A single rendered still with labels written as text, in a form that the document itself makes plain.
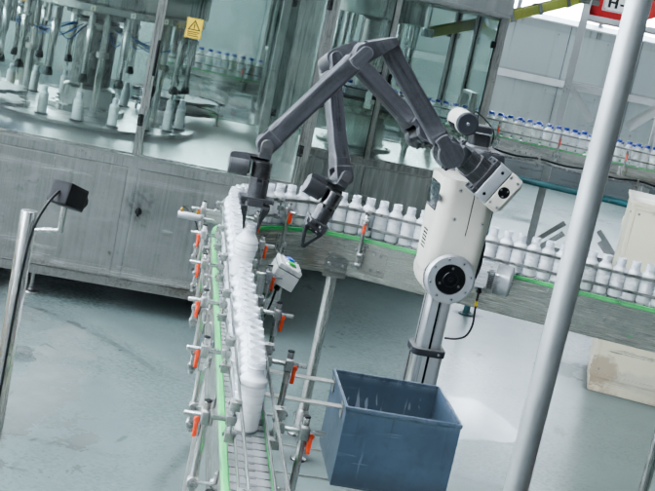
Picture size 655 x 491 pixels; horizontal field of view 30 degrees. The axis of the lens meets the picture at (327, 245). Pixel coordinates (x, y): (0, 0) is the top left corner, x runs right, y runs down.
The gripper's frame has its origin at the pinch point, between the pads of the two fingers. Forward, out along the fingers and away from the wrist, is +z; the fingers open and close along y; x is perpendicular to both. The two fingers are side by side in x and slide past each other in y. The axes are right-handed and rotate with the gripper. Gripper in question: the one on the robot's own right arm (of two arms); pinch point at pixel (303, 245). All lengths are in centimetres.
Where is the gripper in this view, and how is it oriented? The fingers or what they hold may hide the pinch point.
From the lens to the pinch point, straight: 386.6
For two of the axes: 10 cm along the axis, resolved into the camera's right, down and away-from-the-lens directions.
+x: 8.4, 5.0, 2.0
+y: 1.0, 2.1, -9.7
